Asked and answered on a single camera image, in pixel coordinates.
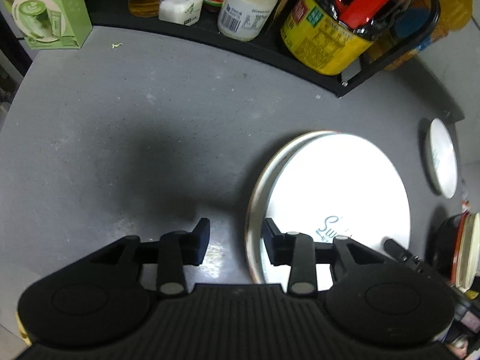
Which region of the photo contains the orange juice bottle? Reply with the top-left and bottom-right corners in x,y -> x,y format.
385,0 -> 475,71

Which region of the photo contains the red round plate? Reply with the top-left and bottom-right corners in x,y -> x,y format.
450,211 -> 470,284

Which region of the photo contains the green matcha box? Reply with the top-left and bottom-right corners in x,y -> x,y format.
2,0 -> 92,50

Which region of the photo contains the silver rimmed white plate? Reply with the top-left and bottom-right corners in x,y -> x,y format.
245,130 -> 336,284

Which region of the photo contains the white sweet print plate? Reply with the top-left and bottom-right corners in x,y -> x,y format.
262,131 -> 412,292

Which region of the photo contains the yellow label sauce jug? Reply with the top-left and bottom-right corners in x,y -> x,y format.
280,0 -> 418,77

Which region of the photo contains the white bakery print plate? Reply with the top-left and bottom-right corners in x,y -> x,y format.
425,118 -> 458,199

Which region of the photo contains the white cap seasoning jar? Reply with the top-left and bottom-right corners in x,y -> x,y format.
217,0 -> 278,41

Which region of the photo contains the black metal spice rack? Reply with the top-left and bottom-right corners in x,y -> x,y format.
85,0 -> 440,97

